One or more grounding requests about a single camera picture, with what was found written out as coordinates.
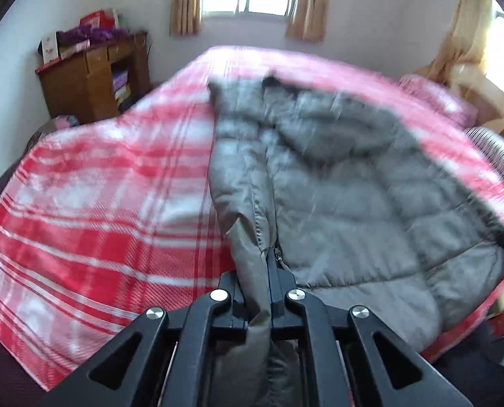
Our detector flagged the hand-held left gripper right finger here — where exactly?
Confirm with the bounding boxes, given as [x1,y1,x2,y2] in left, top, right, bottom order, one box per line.
[268,258,475,407]

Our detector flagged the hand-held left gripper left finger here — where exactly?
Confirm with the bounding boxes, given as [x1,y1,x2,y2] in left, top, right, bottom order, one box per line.
[44,269,253,407]

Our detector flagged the grey puffer jacket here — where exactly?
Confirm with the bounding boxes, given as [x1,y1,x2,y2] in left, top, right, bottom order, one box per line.
[207,72,504,407]

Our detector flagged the pile of clothes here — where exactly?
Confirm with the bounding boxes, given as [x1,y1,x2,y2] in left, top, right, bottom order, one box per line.
[32,114,81,140]

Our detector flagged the purple clothes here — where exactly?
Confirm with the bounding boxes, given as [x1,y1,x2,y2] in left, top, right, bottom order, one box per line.
[56,25,130,45]

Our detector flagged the bed with red plaid sheet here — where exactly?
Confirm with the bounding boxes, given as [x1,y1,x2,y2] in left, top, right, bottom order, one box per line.
[0,44,504,391]

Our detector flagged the pink quilt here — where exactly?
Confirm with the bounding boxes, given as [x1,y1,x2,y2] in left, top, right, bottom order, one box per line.
[398,74,477,128]

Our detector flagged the striped pillow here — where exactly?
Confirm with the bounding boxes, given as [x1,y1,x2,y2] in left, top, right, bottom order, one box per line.
[464,126,504,204]

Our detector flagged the wooden desk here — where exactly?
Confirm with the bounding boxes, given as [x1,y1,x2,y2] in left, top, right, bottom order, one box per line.
[35,32,151,123]

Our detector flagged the beige patterned curtain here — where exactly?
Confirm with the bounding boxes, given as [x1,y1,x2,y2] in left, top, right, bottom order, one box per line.
[285,0,330,43]
[426,0,494,81]
[169,0,202,37]

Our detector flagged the wooden headboard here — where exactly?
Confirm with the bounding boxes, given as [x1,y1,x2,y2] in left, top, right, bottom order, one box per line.
[415,63,504,153]

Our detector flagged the white box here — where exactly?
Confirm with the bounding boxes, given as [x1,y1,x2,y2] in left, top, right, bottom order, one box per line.
[40,36,60,63]

